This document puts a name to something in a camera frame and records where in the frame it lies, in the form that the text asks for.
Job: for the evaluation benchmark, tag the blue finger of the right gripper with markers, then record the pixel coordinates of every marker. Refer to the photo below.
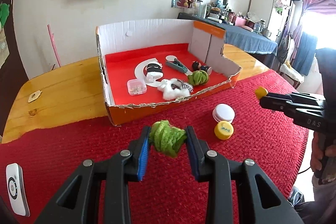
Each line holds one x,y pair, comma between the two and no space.
293,109
296,96

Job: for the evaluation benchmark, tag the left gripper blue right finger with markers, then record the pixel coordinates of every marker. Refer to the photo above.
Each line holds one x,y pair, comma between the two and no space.
196,150

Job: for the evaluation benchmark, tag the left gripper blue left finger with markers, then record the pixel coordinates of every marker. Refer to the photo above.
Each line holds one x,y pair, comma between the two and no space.
139,149

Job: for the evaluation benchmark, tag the yellow small toy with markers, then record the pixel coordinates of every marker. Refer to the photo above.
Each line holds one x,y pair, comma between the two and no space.
261,92

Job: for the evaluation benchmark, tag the green yarn scrunchie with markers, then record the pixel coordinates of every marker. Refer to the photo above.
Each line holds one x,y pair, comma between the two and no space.
166,138
197,78

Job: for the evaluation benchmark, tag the yellow round cap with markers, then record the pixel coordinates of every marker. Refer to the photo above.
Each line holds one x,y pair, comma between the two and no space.
223,130

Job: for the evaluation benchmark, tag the white round tin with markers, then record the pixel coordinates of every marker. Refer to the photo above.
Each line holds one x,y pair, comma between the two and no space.
223,112

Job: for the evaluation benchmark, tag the white plush rabbit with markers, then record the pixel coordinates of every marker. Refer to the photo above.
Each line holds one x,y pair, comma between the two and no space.
174,88

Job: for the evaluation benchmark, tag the black-haired doll figurine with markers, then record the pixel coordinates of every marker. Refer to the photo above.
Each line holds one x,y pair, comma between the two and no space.
197,66

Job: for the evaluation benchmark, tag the teal clothes peg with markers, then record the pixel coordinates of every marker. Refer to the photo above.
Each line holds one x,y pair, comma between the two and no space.
177,65

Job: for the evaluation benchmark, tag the person's right hand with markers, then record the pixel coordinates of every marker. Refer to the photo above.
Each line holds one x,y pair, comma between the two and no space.
317,153

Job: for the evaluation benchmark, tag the orange cardboard box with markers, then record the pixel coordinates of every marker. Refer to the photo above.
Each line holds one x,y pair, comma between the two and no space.
125,48

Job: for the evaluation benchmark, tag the blue-covered side table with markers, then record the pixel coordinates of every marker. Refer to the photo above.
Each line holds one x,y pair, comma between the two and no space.
258,46

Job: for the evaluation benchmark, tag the white wardrobe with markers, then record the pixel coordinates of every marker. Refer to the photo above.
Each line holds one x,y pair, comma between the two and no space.
273,13

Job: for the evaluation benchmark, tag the white remote device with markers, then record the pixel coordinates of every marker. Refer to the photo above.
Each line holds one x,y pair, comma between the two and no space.
16,190

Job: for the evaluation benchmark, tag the green plush on door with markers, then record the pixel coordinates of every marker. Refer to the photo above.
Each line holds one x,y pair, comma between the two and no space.
4,13

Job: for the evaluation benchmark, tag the pink broom handle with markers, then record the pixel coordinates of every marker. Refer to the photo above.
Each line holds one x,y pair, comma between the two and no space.
52,39

